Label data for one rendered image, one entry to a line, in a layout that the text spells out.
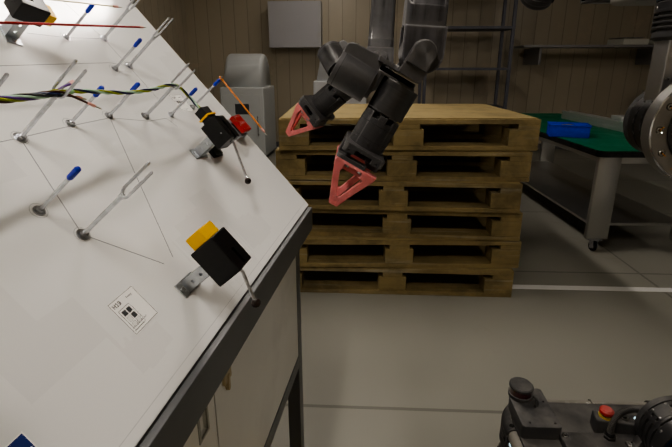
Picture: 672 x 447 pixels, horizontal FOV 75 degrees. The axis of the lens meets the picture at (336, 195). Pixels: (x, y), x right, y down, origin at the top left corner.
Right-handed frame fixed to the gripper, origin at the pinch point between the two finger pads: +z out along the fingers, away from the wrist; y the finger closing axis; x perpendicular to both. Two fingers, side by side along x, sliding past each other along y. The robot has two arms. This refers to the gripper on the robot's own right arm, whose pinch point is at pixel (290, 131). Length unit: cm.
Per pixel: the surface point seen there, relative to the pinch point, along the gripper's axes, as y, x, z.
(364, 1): -573, -187, 19
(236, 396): 31, 37, 28
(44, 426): 69, 19, 9
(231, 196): 14.2, 5.0, 13.7
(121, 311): 54, 14, 10
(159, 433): 60, 28, 9
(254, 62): -450, -189, 166
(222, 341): 44, 25, 10
